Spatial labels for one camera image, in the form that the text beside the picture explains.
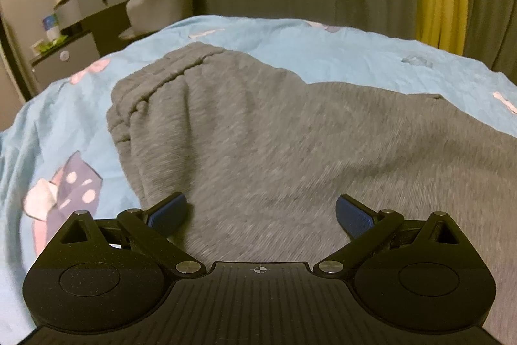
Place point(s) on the blue mushroom printed blanket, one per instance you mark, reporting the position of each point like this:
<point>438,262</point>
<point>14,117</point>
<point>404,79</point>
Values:
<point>60,118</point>

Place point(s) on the white blue container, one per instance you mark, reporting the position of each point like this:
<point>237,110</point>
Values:
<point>51,26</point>

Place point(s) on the grey upholstered chair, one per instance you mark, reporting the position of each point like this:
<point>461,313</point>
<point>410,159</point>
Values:
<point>161,3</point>

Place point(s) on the grey dressing table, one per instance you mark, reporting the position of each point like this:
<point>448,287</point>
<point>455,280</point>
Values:
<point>87,13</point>

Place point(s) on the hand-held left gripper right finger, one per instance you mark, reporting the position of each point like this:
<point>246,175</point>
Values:
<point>357,213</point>

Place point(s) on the green packet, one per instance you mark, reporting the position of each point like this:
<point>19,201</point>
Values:
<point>50,44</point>

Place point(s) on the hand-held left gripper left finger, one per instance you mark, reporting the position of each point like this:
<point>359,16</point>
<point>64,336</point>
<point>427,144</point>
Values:
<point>167,212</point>

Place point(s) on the grey pants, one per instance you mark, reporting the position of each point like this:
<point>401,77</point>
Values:
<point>282,151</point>

